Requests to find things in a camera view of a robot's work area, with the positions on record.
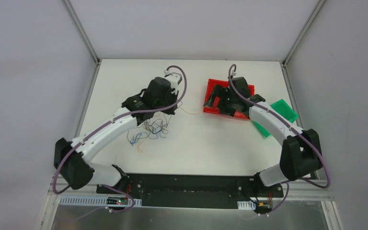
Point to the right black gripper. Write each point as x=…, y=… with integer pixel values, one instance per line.
x=223, y=103

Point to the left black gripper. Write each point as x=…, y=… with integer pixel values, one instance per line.
x=167, y=106

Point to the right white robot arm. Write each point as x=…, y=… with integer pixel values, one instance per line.
x=301, y=150

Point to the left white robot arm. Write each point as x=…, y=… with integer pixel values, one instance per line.
x=73, y=159

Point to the left red bin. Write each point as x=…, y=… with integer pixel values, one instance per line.
x=210, y=86

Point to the red bin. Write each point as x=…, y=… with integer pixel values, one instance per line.
x=239, y=115
x=210, y=86

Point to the right red bin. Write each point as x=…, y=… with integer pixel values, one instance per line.
x=239, y=115

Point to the green plastic bin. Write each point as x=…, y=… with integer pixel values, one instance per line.
x=284, y=110

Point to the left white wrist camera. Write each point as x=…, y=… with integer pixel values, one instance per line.
x=174, y=79

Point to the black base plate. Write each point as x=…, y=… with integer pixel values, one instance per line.
x=194, y=191

